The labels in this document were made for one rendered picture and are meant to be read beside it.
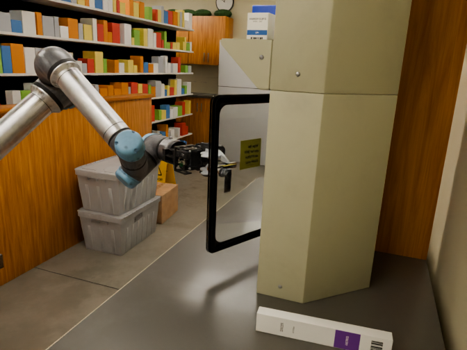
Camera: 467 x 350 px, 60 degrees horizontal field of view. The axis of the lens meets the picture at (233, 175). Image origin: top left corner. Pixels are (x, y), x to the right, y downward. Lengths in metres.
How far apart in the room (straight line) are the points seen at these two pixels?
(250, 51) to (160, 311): 0.58
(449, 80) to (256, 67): 0.55
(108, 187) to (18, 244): 0.69
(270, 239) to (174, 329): 0.28
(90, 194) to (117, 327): 2.39
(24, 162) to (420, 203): 2.46
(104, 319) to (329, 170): 0.56
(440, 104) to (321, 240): 0.51
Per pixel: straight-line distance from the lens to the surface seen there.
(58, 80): 1.27
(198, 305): 0.94
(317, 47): 0.83
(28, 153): 3.03
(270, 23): 0.96
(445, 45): 1.20
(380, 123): 0.94
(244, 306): 0.95
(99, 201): 3.20
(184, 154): 1.09
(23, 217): 3.09
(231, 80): 6.08
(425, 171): 1.23
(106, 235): 3.27
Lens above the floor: 1.46
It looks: 15 degrees down
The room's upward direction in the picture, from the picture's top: 3 degrees clockwise
